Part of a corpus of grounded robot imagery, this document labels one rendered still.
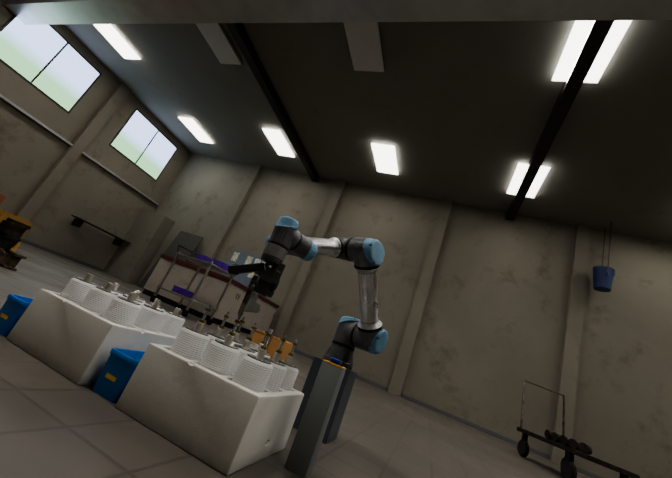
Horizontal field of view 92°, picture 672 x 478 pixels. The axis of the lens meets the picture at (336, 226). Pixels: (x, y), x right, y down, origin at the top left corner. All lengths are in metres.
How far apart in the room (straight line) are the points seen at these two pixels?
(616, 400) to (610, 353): 0.92
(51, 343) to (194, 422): 0.59
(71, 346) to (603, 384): 9.17
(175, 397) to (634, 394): 9.20
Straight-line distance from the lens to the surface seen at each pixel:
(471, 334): 8.90
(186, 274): 8.12
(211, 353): 1.07
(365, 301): 1.52
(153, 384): 1.13
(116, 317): 1.32
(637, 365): 9.77
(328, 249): 1.43
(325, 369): 1.14
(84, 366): 1.29
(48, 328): 1.46
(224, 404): 1.00
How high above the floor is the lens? 0.34
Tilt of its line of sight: 20 degrees up
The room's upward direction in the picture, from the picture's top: 22 degrees clockwise
